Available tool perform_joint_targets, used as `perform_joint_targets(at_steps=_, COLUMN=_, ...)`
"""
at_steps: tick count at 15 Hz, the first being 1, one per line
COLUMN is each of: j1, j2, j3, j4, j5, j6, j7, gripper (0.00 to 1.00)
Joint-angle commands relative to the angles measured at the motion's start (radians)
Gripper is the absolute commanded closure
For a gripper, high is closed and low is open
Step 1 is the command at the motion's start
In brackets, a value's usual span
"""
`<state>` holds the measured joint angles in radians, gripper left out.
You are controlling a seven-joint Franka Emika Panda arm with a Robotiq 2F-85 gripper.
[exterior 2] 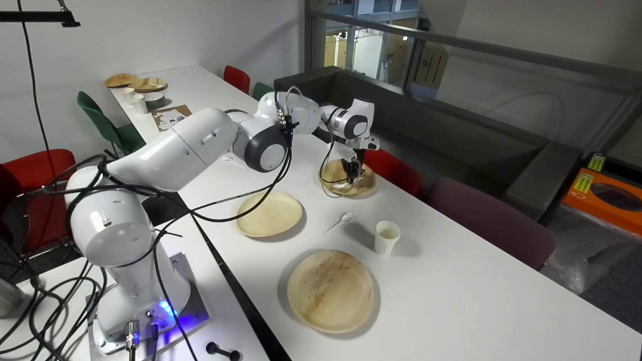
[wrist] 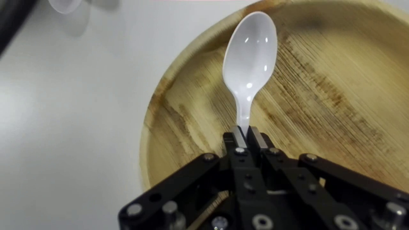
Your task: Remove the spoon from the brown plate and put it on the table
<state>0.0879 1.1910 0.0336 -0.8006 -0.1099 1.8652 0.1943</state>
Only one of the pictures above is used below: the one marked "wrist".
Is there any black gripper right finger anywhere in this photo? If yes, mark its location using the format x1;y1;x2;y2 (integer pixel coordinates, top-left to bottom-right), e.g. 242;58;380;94
247;125;409;230

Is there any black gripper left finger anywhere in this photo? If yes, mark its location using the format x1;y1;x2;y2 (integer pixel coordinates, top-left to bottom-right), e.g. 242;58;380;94
118;126;257;230

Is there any white plastic spoon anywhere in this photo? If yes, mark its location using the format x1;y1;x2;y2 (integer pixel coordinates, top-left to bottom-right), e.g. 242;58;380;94
221;10;280;134

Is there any small brown grainy plate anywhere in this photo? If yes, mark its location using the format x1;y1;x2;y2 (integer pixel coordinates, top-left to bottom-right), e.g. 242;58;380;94
138;0;409;195

